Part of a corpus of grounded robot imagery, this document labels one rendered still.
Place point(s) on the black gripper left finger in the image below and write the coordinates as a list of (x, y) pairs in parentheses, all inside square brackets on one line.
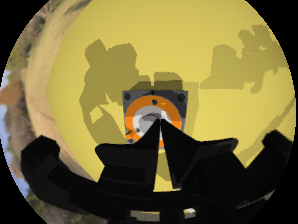
[(143, 154)]

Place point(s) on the orange round plate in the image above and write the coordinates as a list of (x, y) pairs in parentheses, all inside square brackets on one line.
[(144, 106)]

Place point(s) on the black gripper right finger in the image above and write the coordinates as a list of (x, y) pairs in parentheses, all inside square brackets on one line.
[(183, 152)]

